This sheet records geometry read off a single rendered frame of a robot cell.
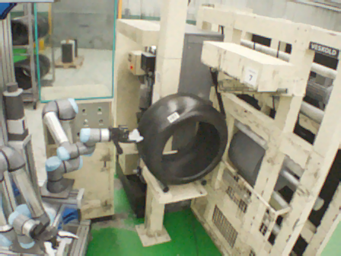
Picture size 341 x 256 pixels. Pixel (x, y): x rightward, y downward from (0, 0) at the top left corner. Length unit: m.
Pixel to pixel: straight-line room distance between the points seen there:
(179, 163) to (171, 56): 0.76
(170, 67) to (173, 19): 0.31
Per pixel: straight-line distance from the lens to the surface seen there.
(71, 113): 1.86
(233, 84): 1.80
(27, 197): 1.45
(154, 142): 1.55
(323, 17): 12.69
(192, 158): 2.03
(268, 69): 1.42
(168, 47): 1.78
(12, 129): 1.63
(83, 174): 2.40
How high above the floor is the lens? 2.01
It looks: 26 degrees down
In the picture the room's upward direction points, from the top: 6 degrees clockwise
